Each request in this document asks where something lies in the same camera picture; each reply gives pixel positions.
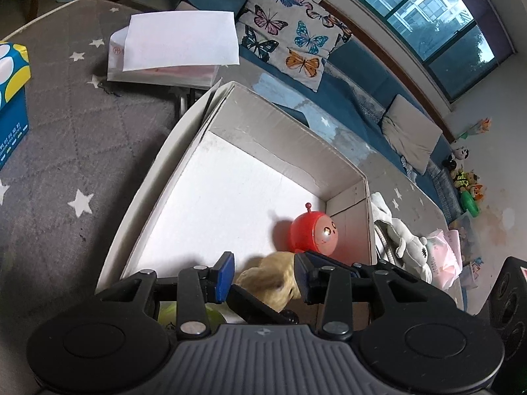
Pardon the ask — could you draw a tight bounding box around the small clear box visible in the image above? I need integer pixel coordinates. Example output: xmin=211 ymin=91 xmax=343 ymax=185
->
xmin=461 ymin=257 xmax=484 ymax=289

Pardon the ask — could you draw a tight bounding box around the blue sofa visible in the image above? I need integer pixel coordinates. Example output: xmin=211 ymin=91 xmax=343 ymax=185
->
xmin=177 ymin=0 xmax=466 ymax=223

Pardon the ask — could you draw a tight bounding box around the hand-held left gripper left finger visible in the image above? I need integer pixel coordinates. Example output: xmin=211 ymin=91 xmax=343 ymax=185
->
xmin=95 ymin=251 xmax=236 ymax=336

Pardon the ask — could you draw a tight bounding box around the green inflatable toy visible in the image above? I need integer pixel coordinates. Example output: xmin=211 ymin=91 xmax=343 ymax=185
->
xmin=460 ymin=191 xmax=480 ymax=217

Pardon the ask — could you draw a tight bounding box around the beige fuzzy toy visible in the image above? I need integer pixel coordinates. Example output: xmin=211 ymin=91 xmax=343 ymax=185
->
xmin=233 ymin=251 xmax=303 ymax=311

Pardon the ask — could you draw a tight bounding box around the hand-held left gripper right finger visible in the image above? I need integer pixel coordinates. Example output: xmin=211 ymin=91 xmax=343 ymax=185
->
xmin=293 ymin=252 xmax=431 ymax=338

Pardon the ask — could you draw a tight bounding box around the wrapped flower bouquet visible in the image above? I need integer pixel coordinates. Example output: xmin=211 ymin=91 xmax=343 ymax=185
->
xmin=457 ymin=117 xmax=492 ymax=141

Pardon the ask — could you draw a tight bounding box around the butterfly print pillow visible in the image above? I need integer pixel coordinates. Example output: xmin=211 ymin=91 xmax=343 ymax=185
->
xmin=236 ymin=0 xmax=352 ymax=93

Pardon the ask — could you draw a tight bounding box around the grey pillow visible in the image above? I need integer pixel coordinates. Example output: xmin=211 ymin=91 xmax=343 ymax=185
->
xmin=379 ymin=94 xmax=443 ymax=175

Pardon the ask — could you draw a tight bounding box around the clear storage box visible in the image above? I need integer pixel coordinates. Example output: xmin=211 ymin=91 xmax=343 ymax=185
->
xmin=449 ymin=214 xmax=480 ymax=264

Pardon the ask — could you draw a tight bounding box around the yellow black plush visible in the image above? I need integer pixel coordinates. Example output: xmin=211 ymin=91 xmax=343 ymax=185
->
xmin=453 ymin=169 xmax=472 ymax=192

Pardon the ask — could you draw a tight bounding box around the white cardboard box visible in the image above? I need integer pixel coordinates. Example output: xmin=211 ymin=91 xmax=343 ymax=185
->
xmin=96 ymin=81 xmax=377 ymax=332

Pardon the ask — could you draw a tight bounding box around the green framed window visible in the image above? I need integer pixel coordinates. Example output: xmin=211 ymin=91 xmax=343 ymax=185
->
xmin=338 ymin=0 xmax=517 ymax=103

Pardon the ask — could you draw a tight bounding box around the white paper sheet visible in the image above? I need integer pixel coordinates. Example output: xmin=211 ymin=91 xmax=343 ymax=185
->
xmin=122 ymin=12 xmax=240 ymax=71

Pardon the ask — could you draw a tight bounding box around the orange fox plush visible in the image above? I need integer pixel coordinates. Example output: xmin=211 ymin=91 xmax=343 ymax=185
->
xmin=467 ymin=173 xmax=486 ymax=200

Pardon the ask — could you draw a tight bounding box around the white rabbit plush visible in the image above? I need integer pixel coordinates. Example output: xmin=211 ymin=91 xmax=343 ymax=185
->
xmin=368 ymin=191 xmax=433 ymax=284

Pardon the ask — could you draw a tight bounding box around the green round toy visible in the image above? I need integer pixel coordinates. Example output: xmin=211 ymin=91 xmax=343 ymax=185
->
xmin=158 ymin=302 xmax=227 ymax=330

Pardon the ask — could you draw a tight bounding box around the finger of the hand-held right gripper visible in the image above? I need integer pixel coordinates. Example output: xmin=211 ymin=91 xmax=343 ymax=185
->
xmin=226 ymin=285 xmax=299 ymax=326

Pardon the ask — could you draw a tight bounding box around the pink tissue pack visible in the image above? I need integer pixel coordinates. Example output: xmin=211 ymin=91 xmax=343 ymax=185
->
xmin=422 ymin=228 xmax=464 ymax=291

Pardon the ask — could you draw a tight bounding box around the blue tissue box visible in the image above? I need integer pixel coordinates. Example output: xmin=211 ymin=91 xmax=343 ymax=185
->
xmin=0 ymin=41 xmax=32 ymax=171

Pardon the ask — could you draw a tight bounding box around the red round toy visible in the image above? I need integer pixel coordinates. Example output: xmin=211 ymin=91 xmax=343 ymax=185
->
xmin=290 ymin=202 xmax=339 ymax=256

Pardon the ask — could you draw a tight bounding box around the panda plush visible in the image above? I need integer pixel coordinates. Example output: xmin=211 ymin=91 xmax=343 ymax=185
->
xmin=442 ymin=146 xmax=470 ymax=171

